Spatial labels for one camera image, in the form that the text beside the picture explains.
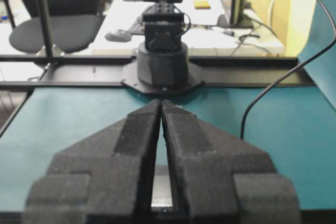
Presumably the black aluminium frame rail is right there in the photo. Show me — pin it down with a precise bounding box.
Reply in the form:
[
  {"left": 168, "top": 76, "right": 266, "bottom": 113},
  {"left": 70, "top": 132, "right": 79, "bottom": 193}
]
[{"left": 0, "top": 54, "right": 316, "bottom": 88}]

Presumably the white desk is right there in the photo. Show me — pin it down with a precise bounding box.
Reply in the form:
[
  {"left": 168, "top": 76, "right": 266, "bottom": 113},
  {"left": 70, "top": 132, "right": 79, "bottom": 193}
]
[{"left": 89, "top": 0, "right": 286, "bottom": 56}]

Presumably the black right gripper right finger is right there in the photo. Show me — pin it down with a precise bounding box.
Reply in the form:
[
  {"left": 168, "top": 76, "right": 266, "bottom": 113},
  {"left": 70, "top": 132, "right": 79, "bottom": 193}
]
[{"left": 161, "top": 100, "right": 301, "bottom": 223}]

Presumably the black USB cable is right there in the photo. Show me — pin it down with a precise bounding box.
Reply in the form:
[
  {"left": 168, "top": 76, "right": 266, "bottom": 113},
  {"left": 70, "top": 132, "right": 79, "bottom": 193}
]
[{"left": 240, "top": 0, "right": 336, "bottom": 141}]

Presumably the grey computer mouse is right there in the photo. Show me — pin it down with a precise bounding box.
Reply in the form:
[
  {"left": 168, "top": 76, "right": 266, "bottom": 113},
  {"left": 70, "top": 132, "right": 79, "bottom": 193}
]
[{"left": 104, "top": 29, "right": 132, "bottom": 42}]

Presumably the black computer monitor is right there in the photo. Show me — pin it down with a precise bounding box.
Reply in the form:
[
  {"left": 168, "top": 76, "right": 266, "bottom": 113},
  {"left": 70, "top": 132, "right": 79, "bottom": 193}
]
[{"left": 229, "top": 0, "right": 253, "bottom": 29}]

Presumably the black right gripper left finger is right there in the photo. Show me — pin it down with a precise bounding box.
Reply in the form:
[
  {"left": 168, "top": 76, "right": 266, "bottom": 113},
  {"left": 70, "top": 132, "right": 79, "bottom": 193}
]
[{"left": 25, "top": 100, "right": 161, "bottom": 223}]

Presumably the black office chair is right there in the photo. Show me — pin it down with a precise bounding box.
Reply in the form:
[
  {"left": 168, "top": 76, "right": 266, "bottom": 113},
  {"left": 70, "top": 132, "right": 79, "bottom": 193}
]
[{"left": 8, "top": 0, "right": 103, "bottom": 54}]

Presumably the yellow sticky note pad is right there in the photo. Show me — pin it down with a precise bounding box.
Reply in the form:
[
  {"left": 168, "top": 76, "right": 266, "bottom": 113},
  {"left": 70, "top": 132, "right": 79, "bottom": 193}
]
[{"left": 193, "top": 0, "right": 211, "bottom": 9}]

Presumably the teal backdrop sheet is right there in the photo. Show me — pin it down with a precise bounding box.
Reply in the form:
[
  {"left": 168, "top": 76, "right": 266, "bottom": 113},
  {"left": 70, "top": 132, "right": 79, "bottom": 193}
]
[{"left": 298, "top": 0, "right": 335, "bottom": 107}]

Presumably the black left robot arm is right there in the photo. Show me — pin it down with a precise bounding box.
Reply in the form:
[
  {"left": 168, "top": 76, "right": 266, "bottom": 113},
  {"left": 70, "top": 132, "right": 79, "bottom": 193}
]
[{"left": 23, "top": 0, "right": 199, "bottom": 223}]

